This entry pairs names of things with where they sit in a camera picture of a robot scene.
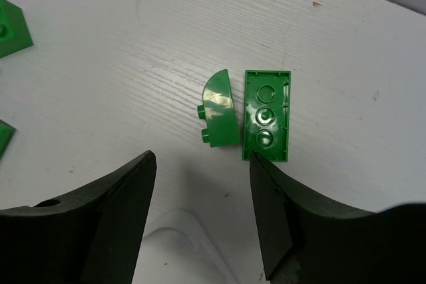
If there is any green long lego plate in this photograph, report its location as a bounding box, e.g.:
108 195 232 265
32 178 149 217
242 70 291 162

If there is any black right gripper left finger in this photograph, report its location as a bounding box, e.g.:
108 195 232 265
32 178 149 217
1 151 156 283

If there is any green long lego brick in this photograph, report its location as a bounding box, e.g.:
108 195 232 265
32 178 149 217
0 0 33 58

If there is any green square lego brick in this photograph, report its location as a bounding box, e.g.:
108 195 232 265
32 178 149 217
0 120 16 159

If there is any green curved lego brick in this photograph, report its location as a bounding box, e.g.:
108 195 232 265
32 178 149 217
197 69 240 148

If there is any white three-compartment tray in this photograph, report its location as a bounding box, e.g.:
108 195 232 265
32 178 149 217
132 209 240 284

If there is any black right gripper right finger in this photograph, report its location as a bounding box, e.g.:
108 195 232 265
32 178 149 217
250 152 425 283

